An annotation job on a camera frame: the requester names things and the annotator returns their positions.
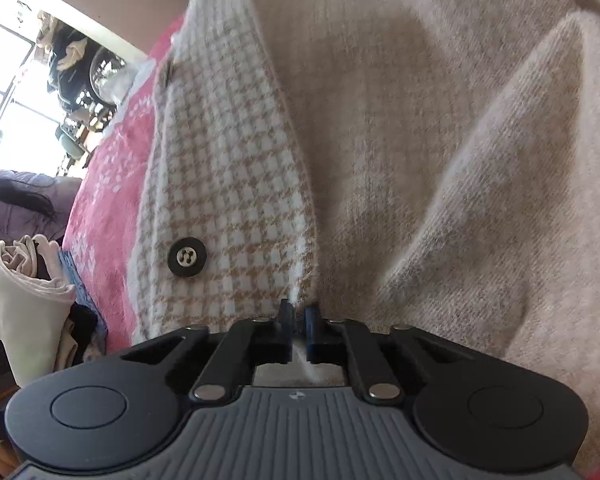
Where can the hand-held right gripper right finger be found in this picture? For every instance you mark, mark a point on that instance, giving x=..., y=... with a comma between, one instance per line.
x=311, y=331

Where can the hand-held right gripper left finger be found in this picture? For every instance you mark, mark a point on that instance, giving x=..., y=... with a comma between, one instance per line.
x=283, y=331

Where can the beige houndstooth coat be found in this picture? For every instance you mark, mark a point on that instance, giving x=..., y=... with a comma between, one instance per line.
x=380, y=110

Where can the dark folded cloth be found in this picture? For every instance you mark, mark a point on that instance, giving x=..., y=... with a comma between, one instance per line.
x=84, y=325

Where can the red floral blanket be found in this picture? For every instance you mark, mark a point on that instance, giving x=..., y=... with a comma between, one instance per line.
x=110, y=200

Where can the clear plastic bag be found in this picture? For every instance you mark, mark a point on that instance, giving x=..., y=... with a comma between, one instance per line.
x=122, y=85

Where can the black wheelchair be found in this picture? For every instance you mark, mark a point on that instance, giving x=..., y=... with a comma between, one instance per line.
x=97, y=67

